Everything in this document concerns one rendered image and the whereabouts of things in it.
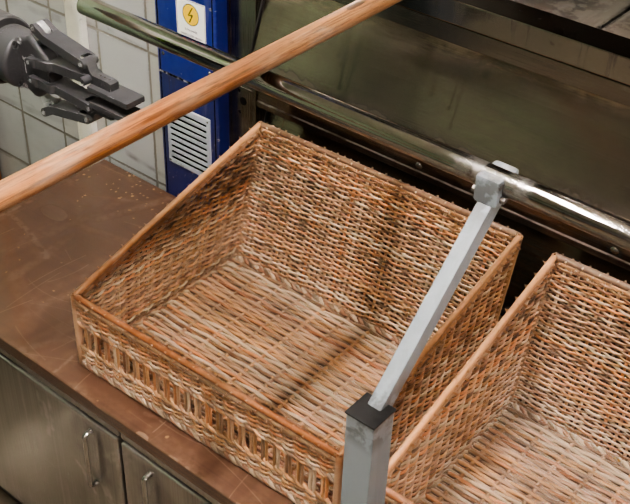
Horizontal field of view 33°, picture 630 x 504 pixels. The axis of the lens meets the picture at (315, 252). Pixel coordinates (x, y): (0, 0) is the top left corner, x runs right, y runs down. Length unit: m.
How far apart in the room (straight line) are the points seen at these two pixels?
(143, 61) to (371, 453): 1.19
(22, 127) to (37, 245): 0.59
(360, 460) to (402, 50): 0.76
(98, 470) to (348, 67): 0.82
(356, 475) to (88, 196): 1.16
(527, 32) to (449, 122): 0.21
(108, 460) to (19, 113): 1.07
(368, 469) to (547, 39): 0.68
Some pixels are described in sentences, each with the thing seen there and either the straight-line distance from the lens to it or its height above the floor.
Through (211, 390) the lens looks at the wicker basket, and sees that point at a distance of 1.61.
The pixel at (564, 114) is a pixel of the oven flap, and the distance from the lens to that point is 1.64.
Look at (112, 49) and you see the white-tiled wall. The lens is 2.28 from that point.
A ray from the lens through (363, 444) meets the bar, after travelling 1.25.
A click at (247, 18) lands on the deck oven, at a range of 1.96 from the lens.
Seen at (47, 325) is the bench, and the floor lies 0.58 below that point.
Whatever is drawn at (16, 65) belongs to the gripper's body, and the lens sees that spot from 1.43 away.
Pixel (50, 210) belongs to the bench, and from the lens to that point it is 2.24.
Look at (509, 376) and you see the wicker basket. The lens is 1.73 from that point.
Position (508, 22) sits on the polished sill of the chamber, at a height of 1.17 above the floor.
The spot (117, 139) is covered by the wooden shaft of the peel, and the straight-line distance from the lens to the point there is 1.24.
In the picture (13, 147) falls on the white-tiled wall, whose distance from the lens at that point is 2.76.
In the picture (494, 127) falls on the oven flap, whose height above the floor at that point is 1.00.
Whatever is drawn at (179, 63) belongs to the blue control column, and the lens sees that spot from 2.08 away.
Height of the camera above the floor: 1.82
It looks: 36 degrees down
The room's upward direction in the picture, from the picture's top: 2 degrees clockwise
